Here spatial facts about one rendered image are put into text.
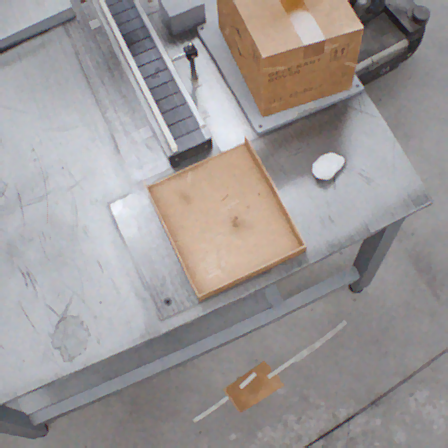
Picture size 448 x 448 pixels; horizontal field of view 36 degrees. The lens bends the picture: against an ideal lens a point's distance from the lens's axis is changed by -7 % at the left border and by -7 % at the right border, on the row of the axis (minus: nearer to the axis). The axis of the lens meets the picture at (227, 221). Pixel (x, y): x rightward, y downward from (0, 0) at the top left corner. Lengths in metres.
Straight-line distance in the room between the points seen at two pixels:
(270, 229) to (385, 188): 0.29
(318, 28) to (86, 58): 0.66
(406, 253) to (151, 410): 1.03
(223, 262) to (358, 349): 0.93
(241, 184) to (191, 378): 0.91
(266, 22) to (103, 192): 0.55
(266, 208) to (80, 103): 0.55
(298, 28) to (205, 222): 0.49
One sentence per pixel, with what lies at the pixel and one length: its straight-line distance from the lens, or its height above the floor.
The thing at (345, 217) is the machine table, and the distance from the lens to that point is 1.68.
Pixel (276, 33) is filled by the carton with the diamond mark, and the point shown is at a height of 1.12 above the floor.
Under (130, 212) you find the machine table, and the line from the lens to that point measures 1.69.
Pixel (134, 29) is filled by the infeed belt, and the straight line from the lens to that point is 1.88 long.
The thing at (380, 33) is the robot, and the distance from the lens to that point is 2.68.
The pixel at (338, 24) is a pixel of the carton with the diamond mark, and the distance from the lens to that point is 1.58.
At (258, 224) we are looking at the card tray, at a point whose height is 0.83.
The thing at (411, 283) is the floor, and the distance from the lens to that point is 2.53.
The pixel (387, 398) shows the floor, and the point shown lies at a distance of 2.44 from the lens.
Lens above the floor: 2.39
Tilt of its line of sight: 70 degrees down
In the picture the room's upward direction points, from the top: 6 degrees counter-clockwise
